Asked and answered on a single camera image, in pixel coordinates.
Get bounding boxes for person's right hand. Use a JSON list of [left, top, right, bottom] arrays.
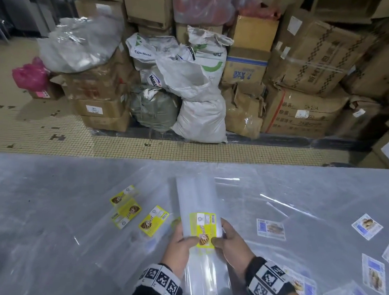
[[209, 215, 258, 278]]

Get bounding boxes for person's left hand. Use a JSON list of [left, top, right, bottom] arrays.
[[156, 220, 204, 281]]

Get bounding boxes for clear bags with labels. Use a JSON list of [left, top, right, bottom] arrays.
[[67, 136, 389, 295]]

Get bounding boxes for white labelled bag apart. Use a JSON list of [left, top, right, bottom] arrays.
[[351, 211, 385, 243]]

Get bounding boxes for black marker wristband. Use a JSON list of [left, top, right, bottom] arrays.
[[243, 252, 297, 295], [121, 260, 183, 295]]

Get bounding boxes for plain white sack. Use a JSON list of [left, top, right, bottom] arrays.
[[167, 94, 231, 150]]

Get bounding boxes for torn brown cardboard box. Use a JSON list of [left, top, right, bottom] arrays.
[[220, 79, 271, 143]]

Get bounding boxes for grey-green sack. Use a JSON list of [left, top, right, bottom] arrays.
[[127, 82, 184, 136]]

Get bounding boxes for low cardboard box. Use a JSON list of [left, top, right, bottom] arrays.
[[81, 109, 133, 138]]

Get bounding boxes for cardboard box with red print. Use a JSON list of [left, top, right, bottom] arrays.
[[256, 76, 354, 145]]

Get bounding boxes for grey table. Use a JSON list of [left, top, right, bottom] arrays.
[[0, 100, 389, 295]]

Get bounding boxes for cardboard box with white label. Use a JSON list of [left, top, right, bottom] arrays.
[[70, 92, 131, 124]]

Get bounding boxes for crumpled white sack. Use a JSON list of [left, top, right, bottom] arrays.
[[137, 49, 223, 110]]

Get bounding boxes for small labelled brown box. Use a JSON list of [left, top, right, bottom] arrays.
[[330, 93, 384, 140]]

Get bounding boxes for cardboard box with blue stripe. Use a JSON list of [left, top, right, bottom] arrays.
[[217, 43, 275, 88]]

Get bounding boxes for dark cardboard box red marks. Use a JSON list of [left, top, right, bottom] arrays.
[[58, 51, 136, 105]]

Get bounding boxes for white sack with green print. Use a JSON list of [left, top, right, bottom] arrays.
[[186, 20, 239, 89]]

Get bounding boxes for small cardboard box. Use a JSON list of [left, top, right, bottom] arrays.
[[27, 75, 65, 103]]

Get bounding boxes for white sack with blue print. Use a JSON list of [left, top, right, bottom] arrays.
[[125, 28, 181, 68]]

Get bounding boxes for cardboard box with checker pattern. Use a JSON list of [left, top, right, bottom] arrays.
[[261, 14, 379, 105]]

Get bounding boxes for plain yellowish cardboard box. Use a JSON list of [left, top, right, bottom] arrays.
[[229, 9, 283, 56]]

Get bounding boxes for pink plastic bag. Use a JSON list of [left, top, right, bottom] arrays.
[[10, 56, 52, 96]]

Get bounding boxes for large brown cardboard box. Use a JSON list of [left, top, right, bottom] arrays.
[[338, 33, 389, 110]]

